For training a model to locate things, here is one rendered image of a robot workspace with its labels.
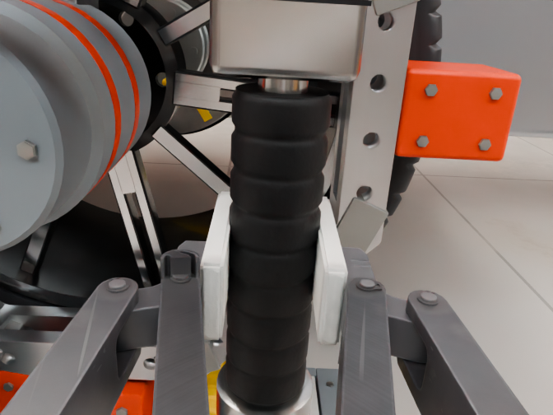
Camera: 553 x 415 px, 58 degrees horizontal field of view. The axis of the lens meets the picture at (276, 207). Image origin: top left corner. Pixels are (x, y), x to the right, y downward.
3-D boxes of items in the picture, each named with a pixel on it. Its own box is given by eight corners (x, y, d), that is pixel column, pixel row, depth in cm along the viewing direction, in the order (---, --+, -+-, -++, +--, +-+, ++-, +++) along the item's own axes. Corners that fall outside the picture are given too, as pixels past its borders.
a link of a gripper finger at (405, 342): (351, 319, 15) (450, 324, 15) (334, 245, 20) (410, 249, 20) (346, 361, 15) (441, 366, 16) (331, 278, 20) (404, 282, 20)
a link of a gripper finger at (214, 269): (221, 342, 17) (199, 341, 17) (234, 250, 24) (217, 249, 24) (223, 265, 16) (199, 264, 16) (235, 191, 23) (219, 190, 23)
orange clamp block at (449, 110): (375, 135, 47) (469, 140, 47) (395, 158, 40) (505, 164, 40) (386, 58, 45) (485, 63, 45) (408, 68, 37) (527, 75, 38)
